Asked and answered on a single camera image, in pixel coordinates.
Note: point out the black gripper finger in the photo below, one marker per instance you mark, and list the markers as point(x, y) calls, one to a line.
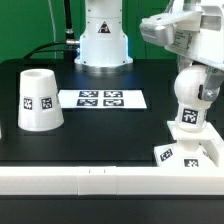
point(209, 90)
point(183, 63)

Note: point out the white lamp bulb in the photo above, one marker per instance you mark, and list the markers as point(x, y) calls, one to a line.
point(191, 110)

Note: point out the white lamp shade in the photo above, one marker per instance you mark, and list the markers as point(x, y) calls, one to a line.
point(39, 106)

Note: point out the white front wall rail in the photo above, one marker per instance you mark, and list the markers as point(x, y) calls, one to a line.
point(110, 181)

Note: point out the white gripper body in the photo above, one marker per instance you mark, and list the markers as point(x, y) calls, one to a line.
point(206, 45)

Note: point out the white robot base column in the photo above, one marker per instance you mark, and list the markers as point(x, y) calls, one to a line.
point(103, 44)

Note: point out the white fiducial marker sheet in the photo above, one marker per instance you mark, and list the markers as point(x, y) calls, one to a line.
point(102, 99)

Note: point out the white lamp base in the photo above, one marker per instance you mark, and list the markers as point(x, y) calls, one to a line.
point(186, 151)

